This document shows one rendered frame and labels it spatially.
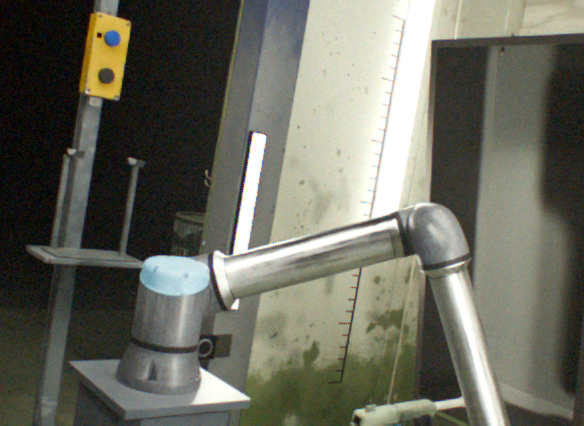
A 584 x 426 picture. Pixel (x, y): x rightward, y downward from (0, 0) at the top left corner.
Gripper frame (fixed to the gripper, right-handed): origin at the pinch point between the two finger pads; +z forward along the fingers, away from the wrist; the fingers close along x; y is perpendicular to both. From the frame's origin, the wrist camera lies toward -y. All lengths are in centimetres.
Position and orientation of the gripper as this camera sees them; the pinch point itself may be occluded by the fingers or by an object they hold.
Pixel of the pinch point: (383, 423)
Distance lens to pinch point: 203.1
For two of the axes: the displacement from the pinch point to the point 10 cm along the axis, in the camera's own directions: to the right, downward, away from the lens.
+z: -6.2, -2.7, 7.4
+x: 7.6, 0.4, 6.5
